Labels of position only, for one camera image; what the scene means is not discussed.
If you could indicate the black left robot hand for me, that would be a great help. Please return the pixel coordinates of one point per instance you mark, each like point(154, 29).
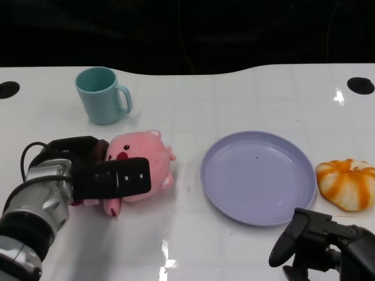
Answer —
point(123, 178)

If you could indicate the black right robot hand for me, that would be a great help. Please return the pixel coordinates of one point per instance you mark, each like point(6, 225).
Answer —
point(351, 248)

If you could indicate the pink plush beaver doll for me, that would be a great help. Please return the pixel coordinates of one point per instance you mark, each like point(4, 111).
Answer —
point(155, 155)

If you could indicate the lavender plastic plate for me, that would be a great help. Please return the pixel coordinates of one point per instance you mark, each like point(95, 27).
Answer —
point(257, 181)

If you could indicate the orange striped white bun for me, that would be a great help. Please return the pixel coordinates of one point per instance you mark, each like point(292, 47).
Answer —
point(347, 185)

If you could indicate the light blue plastic mug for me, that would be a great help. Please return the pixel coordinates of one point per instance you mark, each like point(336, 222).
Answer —
point(99, 102)

